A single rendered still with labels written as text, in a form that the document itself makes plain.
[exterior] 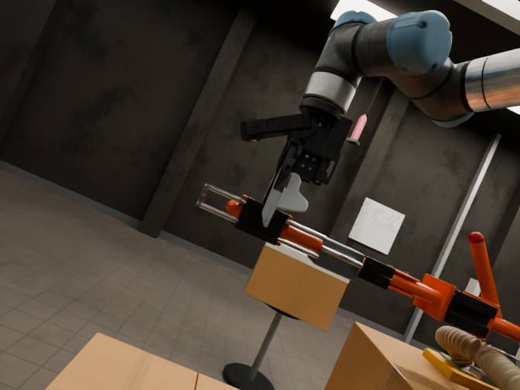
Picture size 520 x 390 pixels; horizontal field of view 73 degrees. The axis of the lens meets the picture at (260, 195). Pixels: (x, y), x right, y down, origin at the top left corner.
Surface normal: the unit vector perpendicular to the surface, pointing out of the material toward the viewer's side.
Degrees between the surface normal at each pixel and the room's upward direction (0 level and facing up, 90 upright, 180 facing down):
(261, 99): 90
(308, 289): 90
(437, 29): 89
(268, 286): 90
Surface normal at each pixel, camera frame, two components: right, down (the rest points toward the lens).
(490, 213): 0.08, 0.02
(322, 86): -0.39, -0.18
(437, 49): 0.54, 0.21
